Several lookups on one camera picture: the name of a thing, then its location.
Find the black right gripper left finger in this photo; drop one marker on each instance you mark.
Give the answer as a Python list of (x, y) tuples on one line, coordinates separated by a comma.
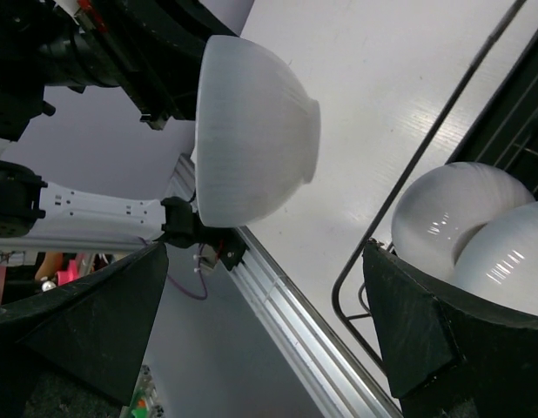
[(77, 350)]

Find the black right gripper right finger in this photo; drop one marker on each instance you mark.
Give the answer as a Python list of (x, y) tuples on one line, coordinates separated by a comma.
[(446, 352)]

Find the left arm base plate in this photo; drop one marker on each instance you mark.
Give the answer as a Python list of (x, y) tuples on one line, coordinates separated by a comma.
[(183, 228)]

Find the black drip tray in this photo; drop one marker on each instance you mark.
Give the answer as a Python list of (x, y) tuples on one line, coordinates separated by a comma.
[(505, 135)]

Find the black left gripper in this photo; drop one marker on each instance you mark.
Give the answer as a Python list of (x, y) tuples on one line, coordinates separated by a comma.
[(158, 59)]

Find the wire dish rack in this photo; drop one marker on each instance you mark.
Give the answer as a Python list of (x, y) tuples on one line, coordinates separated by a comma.
[(408, 176)]

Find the white bowl with grey rim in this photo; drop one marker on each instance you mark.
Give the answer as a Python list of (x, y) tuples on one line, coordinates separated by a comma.
[(500, 263)]

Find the white ribbed bowl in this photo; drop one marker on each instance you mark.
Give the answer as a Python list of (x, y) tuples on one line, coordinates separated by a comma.
[(443, 209)]

